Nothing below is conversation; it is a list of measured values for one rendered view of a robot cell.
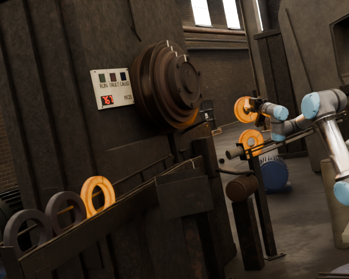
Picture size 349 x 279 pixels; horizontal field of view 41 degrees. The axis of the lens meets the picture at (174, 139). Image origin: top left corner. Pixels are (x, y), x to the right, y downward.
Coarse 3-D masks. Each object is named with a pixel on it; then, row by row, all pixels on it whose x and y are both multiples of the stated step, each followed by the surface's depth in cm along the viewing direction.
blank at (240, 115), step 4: (248, 96) 277; (240, 100) 275; (244, 100) 276; (248, 100) 277; (236, 104) 275; (240, 104) 274; (244, 104) 275; (236, 108) 274; (240, 108) 274; (236, 112) 274; (240, 112) 274; (252, 112) 277; (256, 112) 278; (236, 116) 276; (240, 116) 274; (244, 116) 275; (248, 116) 276; (252, 116) 277; (240, 120) 276; (244, 120) 275; (248, 120) 276; (252, 120) 277
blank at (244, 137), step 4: (244, 132) 278; (248, 132) 278; (252, 132) 279; (256, 132) 280; (240, 136) 279; (244, 136) 277; (248, 136) 278; (252, 136) 279; (256, 136) 280; (260, 136) 281; (240, 140) 277; (244, 140) 277; (256, 140) 280; (260, 140) 281; (244, 144) 277; (256, 144) 280; (244, 148) 277; (256, 148) 280; (256, 152) 280
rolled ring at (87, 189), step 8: (96, 176) 188; (88, 184) 183; (96, 184) 187; (104, 184) 191; (88, 192) 182; (104, 192) 194; (112, 192) 195; (88, 200) 181; (112, 200) 194; (88, 208) 181; (88, 216) 183
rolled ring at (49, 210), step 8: (64, 192) 172; (72, 192) 175; (56, 200) 168; (64, 200) 172; (72, 200) 175; (80, 200) 178; (48, 208) 167; (56, 208) 168; (80, 208) 178; (48, 216) 166; (56, 216) 167; (80, 216) 178; (56, 224) 167; (56, 232) 166
